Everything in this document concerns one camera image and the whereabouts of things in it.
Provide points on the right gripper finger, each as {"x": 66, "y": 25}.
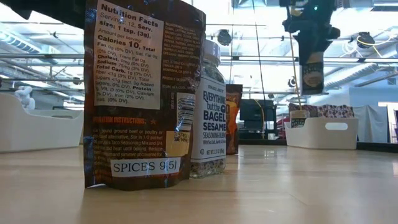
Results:
{"x": 304, "y": 46}
{"x": 321, "y": 43}

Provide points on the tan lid spice jar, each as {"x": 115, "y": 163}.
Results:
{"x": 298, "y": 119}
{"x": 312, "y": 77}

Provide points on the brown seasoning packet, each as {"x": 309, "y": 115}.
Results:
{"x": 140, "y": 124}
{"x": 233, "y": 118}

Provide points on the ceiling light strip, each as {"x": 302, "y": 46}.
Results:
{"x": 264, "y": 58}

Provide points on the floral patterned cloth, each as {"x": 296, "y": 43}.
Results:
{"x": 335, "y": 110}

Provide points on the white plastic bin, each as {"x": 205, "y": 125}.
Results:
{"x": 37, "y": 130}
{"x": 311, "y": 137}

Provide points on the white lumpy figure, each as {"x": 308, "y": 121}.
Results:
{"x": 25, "y": 95}

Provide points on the white hanging sheet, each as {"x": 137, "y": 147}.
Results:
{"x": 371, "y": 124}

